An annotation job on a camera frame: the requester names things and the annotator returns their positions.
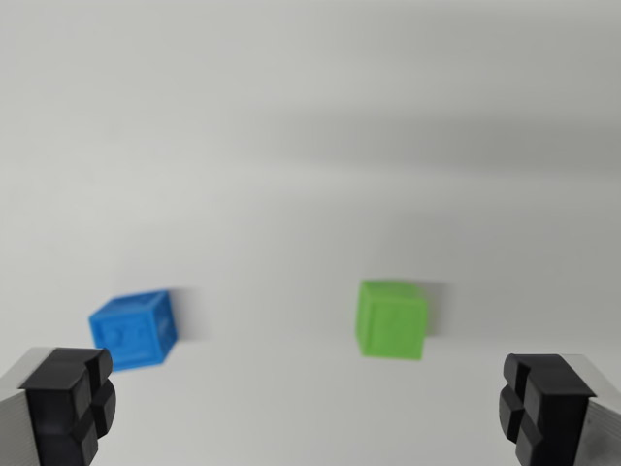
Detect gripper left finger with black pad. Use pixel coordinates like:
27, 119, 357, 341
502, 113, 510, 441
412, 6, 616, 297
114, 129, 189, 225
0, 346, 118, 466

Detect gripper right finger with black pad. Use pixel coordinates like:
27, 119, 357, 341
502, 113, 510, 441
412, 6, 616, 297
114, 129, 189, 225
497, 352, 621, 466

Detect blue embossed rubber cube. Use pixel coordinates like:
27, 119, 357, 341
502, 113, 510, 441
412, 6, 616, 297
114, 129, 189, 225
87, 288, 179, 374

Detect green embossed rubber cube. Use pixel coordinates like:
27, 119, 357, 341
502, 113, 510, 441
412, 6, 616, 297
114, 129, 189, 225
352, 279, 429, 361

